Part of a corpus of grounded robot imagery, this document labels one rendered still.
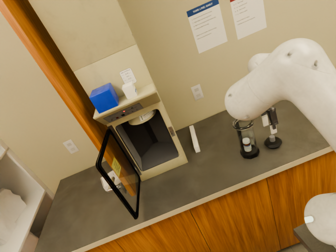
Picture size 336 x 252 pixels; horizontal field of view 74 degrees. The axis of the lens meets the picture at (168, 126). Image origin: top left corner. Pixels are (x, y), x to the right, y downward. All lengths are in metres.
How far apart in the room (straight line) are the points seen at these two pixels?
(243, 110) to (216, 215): 0.87
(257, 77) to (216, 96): 1.15
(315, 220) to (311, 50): 0.44
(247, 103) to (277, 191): 0.89
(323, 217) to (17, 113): 1.73
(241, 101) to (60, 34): 0.81
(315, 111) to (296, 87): 0.07
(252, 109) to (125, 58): 0.67
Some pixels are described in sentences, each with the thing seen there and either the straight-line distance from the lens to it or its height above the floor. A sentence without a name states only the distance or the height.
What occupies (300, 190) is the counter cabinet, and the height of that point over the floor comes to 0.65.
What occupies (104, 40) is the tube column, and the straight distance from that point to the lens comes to 1.10.
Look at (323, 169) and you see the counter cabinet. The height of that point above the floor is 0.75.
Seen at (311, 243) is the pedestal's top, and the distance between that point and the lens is 1.06.
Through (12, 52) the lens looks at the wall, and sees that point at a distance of 1.69.
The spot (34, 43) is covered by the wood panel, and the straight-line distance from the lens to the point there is 1.09.
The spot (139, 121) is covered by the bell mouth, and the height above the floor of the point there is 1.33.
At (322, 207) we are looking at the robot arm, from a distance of 0.76.
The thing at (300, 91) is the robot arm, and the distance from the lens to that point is 0.59.
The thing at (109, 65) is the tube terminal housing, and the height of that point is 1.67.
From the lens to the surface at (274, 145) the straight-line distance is 1.35.
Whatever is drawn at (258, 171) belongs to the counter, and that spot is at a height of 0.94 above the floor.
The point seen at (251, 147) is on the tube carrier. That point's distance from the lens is 1.29.
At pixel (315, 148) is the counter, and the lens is 1.38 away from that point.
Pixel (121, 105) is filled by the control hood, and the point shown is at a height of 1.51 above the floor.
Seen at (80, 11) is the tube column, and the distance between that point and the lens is 1.10.
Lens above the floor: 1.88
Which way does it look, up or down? 30 degrees down
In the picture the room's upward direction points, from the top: 24 degrees counter-clockwise
